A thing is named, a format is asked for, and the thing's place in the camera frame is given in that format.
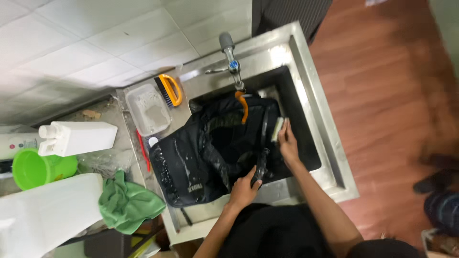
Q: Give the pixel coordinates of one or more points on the black shoe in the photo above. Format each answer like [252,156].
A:
[435,179]

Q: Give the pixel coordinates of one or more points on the stainless steel sink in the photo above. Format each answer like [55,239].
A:
[322,143]

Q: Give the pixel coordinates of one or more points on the dark crate with yellow item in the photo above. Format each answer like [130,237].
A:
[118,245]

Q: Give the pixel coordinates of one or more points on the person's black clothing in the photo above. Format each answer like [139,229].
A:
[272,233]

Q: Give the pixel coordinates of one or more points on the red toothbrush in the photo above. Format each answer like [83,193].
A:
[144,152]

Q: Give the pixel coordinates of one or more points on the green cloth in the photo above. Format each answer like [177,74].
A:
[125,206]

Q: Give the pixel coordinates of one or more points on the green plastic cup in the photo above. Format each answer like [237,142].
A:
[39,170]

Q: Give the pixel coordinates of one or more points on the clear plastic container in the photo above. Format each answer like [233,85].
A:
[149,109]

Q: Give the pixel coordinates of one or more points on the large white plastic canister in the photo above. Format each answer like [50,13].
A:
[46,215]

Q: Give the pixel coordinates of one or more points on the crumpled clear plastic bag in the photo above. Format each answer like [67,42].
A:
[105,163]

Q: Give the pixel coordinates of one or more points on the dark striped cloth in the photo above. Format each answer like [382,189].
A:
[287,16]

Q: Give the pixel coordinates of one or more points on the person's right hand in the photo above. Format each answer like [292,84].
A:
[289,147]

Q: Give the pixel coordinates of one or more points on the white bottle with label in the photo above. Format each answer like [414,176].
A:
[18,143]

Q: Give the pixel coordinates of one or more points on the white detergent jug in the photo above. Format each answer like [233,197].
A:
[79,138]

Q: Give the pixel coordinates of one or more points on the person's right fingers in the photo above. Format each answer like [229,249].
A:
[284,130]

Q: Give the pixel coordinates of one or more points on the black backpack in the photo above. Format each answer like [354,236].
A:
[190,161]

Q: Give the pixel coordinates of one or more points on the small white scrub brush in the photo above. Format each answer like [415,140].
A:
[277,129]

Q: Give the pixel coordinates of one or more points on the person's left hand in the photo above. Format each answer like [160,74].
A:
[242,191]

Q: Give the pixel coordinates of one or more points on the small white round cap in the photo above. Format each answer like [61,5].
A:
[153,142]

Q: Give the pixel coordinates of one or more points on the small brown block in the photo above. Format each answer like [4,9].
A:
[91,114]

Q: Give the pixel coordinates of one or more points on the dark blue bag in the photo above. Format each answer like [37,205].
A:
[444,211]

